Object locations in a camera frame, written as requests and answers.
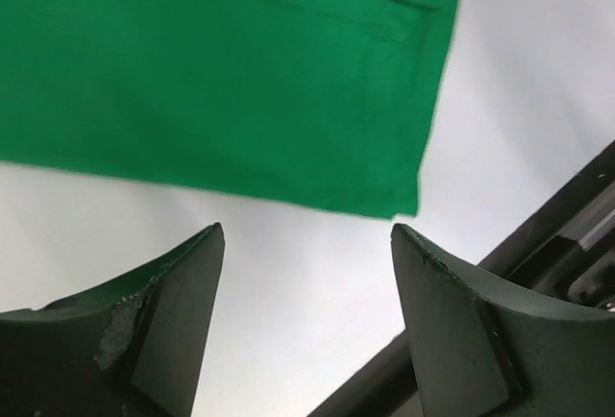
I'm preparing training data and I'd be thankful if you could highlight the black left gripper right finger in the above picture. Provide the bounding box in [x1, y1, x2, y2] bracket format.
[391, 225, 614, 416]

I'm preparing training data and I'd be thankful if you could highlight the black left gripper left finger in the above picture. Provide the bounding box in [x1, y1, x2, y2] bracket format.
[1, 224, 225, 416]

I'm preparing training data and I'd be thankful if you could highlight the green t-shirt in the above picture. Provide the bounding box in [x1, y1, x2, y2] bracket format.
[1, 0, 457, 218]

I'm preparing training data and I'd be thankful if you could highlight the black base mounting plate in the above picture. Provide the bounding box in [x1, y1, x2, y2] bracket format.
[315, 147, 614, 416]

